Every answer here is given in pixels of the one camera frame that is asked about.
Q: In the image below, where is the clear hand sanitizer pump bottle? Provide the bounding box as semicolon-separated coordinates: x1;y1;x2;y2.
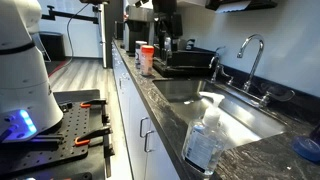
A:
180;91;229;178

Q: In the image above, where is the orange-lid creamer container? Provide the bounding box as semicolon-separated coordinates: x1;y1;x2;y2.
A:
139;44;155;77

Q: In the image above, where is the white counter cabinet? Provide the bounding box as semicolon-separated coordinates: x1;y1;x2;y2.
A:
111;41;181;180

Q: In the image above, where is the black dish rack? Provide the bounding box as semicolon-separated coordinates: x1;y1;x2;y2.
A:
152;46;218;78

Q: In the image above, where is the small chrome faucet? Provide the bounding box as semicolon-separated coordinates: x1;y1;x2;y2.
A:
208;45;234;86

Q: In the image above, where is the orange-tipped black clamp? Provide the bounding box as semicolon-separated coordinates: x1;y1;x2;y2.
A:
79;98;108;109
73;124;113;148

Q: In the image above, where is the black coffee machine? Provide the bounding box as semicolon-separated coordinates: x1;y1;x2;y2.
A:
152;0;184;61

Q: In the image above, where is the steel coffee brewer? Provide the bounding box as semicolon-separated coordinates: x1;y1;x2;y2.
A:
123;4;155;56

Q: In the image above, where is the stainless steel sink basin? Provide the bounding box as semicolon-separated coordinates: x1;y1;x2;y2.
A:
152;78;288;151

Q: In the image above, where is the tall chrome gooseneck faucet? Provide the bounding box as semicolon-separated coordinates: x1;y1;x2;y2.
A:
236;33;266;93

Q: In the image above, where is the black robot cart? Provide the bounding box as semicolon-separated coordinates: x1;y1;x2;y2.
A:
0;89;116;180

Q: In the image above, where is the paper towel dispenser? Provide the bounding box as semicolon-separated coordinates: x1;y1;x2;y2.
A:
204;0;278;14

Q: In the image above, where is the black bin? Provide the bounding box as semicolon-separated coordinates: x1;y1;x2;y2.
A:
39;31;66;62

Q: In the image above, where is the blue round dish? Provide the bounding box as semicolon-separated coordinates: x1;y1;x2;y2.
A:
290;134;320;164

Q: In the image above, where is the metal cabinet handle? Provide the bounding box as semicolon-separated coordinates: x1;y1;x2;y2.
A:
143;129;156;154
139;116;151;139

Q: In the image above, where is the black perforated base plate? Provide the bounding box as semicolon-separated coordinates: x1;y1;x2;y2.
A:
0;101;113;174

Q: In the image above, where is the black camera cable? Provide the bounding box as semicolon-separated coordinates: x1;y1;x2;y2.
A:
65;2;91;66

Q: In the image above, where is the black stereo camera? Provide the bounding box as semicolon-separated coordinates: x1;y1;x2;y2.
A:
79;0;111;5

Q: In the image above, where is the chrome faucet lever handle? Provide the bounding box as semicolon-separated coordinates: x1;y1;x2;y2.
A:
258;87;296;108

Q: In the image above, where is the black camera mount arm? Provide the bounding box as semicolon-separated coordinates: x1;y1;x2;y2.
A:
41;4;101;25

